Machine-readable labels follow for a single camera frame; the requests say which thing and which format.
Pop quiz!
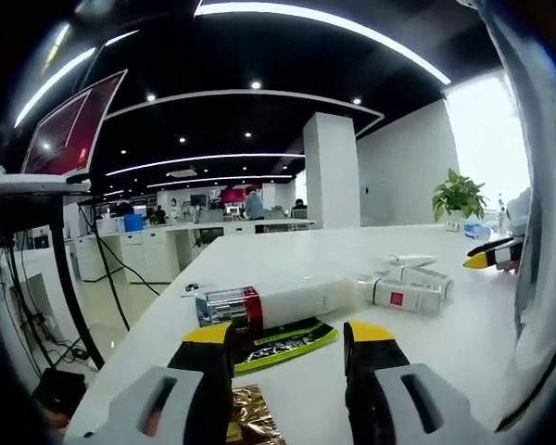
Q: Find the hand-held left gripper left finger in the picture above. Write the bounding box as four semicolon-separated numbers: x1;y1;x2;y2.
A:
67;323;235;445

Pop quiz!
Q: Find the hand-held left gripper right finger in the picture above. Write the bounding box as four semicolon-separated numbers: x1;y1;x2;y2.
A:
342;319;492;445

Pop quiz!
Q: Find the slim white skincare tube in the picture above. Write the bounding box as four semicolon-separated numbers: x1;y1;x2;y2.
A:
383;253;439;271

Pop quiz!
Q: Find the small white box red label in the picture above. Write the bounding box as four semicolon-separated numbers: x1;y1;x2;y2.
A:
369;275;447;317

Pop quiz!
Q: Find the large white red-banded skincare bottle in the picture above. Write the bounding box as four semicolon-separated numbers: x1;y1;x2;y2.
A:
195;273;360;336

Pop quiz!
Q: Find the tissue pack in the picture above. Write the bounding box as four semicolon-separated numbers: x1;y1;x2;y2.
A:
461;222;493;243

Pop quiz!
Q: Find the person's light blue clothing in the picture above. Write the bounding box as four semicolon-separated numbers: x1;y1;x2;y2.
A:
479;0;556;421

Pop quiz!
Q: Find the potted green plant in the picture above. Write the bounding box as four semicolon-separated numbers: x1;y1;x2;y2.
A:
431;167;491;224

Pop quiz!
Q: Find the gold foil wrapper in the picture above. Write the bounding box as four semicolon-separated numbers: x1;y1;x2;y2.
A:
228;383;291;445

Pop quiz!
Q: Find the green and black packet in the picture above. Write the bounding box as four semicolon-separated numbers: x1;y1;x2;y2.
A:
234;316;340;375

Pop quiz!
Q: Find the white office counter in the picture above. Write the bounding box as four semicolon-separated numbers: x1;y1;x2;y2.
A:
63;219;317;285

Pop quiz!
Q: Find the black stand pole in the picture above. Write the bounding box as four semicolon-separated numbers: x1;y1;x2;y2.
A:
49;193;107;370

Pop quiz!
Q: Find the pink sign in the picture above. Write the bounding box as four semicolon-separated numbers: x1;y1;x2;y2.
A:
219;184;246;206

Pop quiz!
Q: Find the white monitor shelf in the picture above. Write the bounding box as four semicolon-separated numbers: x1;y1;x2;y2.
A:
0;163;94;197

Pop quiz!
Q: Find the computer monitor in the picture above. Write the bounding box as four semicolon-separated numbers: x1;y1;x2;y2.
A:
19;69;129;177

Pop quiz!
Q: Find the black cable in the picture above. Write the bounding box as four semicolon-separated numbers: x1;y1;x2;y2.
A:
77;203;132;331

